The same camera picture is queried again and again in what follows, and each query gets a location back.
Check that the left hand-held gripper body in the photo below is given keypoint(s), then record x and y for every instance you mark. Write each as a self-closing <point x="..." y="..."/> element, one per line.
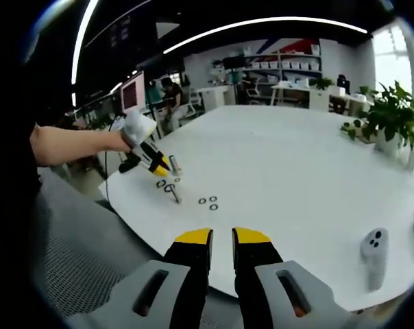
<point x="138" y="128"/>

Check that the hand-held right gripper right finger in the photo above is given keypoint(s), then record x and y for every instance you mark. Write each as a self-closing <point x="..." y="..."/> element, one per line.
<point x="272" y="298"/>

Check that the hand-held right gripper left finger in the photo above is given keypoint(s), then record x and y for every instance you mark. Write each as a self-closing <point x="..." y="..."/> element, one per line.
<point x="135" y="301"/>

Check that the large threaded metal stud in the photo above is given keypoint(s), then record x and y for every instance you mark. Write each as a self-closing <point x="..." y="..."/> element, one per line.
<point x="174" y="164"/>

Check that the thin threaded metal stud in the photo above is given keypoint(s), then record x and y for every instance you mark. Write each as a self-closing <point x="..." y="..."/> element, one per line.
<point x="175" y="194"/>

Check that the small metal washer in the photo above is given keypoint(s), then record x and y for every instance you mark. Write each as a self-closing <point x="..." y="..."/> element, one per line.
<point x="199" y="201"/>
<point x="210" y="207"/>
<point x="210" y="198"/>

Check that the computer monitor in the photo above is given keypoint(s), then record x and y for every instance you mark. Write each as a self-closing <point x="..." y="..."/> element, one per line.
<point x="131" y="92"/>

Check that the grey mesh chair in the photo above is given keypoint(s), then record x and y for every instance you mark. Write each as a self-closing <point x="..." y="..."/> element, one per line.
<point x="76" y="246"/>

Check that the white cabinet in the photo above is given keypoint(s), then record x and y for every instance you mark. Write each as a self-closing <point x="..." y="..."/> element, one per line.
<point x="215" y="96"/>

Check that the curved ceiling light strip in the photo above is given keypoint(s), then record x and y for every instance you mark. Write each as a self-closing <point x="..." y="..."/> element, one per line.
<point x="82" y="44"/>
<point x="262" y="21"/>

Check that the white VR controller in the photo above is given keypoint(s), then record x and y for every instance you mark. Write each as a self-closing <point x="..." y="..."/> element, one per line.
<point x="375" y="257"/>

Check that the white office chair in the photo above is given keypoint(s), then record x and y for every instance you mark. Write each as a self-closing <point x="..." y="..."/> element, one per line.
<point x="252" y="87"/>

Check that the white long desk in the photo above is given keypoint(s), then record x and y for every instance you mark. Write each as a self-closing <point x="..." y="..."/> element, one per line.
<point x="296" y="92"/>

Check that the white storage shelving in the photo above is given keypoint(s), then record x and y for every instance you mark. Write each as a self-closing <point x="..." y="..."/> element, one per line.
<point x="286" y="63"/>

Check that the small potted plant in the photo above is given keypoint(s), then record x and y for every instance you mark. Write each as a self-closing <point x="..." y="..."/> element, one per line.
<point x="320" y="82"/>

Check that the green potted plant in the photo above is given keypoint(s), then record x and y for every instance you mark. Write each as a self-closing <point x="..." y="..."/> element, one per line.
<point x="392" y="109"/>

